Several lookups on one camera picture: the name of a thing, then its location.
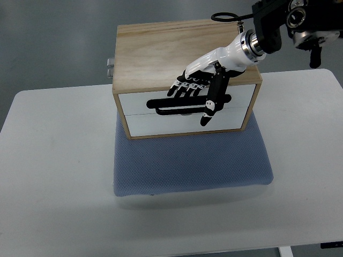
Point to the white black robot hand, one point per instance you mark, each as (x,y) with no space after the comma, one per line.
(214,70)

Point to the white drawer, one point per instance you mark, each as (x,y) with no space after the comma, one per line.
(154,124)
(135,103)

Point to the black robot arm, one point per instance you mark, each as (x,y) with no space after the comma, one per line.
(310,24)

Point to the wooden drawer cabinet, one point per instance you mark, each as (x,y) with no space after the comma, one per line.
(149,58)

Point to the blue grey cushion mat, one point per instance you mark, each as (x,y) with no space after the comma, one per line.
(190,163)

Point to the metal clamp behind cabinet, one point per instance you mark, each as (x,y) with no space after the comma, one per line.
(110,67)

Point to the white table leg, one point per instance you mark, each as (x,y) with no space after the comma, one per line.
(285,251)

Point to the black table control panel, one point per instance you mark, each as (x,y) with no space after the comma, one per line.
(337,244)

